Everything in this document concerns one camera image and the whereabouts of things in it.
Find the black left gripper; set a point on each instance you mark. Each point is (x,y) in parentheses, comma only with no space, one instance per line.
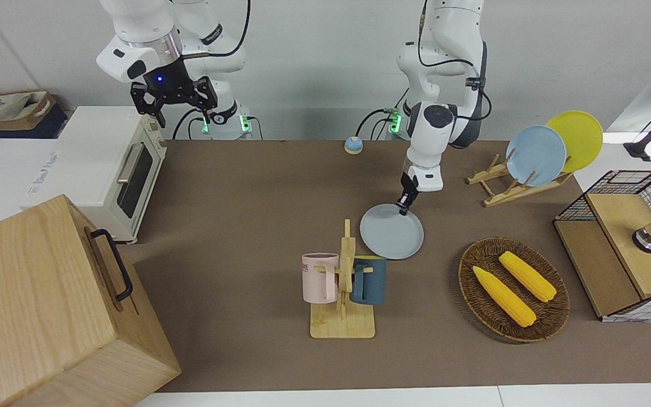
(408,191)

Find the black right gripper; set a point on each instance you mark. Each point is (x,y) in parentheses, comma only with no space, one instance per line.
(168,85)

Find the gray plate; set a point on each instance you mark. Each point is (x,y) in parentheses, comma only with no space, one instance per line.
(387,234)

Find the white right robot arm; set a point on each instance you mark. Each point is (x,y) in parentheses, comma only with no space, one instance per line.
(139,22)

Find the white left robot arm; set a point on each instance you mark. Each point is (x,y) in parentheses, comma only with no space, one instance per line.
(461,34)

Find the wooden plate rack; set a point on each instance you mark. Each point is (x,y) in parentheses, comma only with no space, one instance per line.
(509,195)

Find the light blue plate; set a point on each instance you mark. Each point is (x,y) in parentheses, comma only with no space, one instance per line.
(537,155)

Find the yellow plate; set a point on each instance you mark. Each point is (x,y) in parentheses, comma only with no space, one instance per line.
(582,135)

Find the dark blue mug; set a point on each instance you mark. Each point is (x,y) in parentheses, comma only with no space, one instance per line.
(373,282)

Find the blue service bell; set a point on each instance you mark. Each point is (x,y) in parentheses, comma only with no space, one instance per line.
(353,146)

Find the white toaster oven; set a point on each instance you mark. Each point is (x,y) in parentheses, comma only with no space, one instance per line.
(94,158)

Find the pink mug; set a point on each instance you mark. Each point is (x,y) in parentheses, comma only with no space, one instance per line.
(317,280)

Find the wooden mug tree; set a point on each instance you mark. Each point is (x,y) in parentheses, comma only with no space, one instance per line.
(342,325)

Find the yellow corn cob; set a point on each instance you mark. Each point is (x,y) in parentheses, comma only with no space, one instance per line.
(528,277)
(503,297)

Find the dark navy crate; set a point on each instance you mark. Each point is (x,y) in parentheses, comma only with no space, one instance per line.
(48,131)

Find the cardboard box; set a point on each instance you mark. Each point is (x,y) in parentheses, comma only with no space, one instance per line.
(38,116)

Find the brown table mat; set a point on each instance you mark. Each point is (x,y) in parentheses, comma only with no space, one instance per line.
(246,226)

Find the brown wicker basket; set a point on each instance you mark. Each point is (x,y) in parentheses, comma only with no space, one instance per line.
(551,317)

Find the wooden cabinet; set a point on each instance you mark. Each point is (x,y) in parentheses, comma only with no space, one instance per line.
(37,305)

